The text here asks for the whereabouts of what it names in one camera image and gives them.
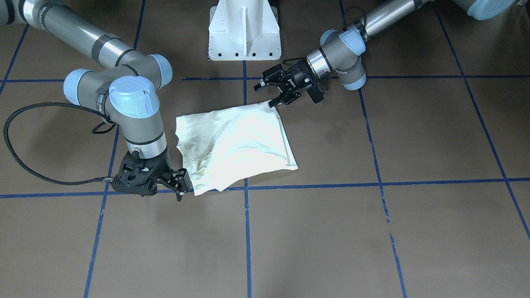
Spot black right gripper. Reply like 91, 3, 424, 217
110, 149, 192, 202

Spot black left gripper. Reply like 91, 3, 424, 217
254, 58, 324, 108

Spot cream cat print t-shirt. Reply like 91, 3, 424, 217
175, 102, 299, 196

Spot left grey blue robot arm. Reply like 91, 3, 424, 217
254, 0, 426, 108

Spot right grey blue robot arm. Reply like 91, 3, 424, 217
1, 0, 193, 201

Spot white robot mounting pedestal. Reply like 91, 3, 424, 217
207, 0, 282, 62

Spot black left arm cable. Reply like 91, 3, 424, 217
342, 6, 368, 34

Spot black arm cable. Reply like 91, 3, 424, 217
342, 6, 368, 34
3, 102, 118, 185

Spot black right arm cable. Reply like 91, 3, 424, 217
3, 102, 118, 185

